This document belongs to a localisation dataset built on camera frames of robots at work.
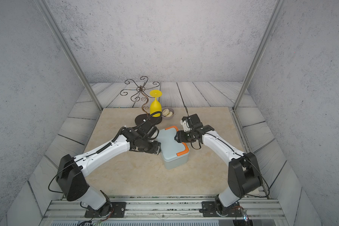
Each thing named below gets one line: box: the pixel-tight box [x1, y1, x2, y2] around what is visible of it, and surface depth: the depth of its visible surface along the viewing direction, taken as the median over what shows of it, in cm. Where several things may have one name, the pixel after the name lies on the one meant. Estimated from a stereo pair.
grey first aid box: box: [163, 151, 190, 170], surface depth 79 cm
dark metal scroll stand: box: [120, 75, 160, 126], surface depth 93 cm
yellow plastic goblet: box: [149, 89, 163, 118], surface depth 91 cm
